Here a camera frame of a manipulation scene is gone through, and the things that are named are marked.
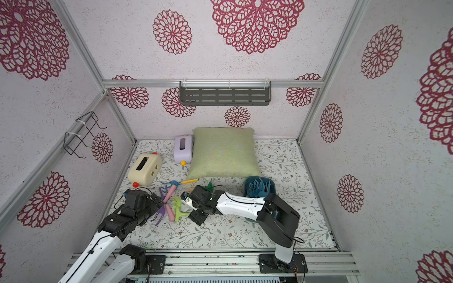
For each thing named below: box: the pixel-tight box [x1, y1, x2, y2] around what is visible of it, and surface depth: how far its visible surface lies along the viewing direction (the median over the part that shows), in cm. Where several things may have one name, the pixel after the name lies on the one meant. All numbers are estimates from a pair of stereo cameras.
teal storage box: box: [244, 176, 277, 198], surface depth 96 cm
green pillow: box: [186, 126, 262, 181], surface depth 100 cm
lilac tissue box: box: [173, 134, 193, 167], surface depth 105 cm
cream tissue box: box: [127, 152, 163, 189], surface depth 97 cm
